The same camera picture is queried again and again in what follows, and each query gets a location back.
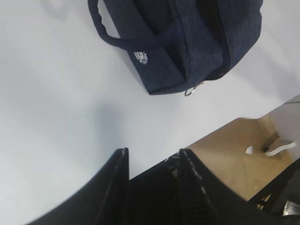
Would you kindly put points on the navy blue lunch bag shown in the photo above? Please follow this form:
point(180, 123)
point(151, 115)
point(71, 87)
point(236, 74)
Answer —
point(176, 45)

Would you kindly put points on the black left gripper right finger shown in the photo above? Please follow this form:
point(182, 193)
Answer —
point(204, 200)

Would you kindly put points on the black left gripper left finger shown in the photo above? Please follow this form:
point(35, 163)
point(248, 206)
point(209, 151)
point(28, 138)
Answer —
point(102, 201)

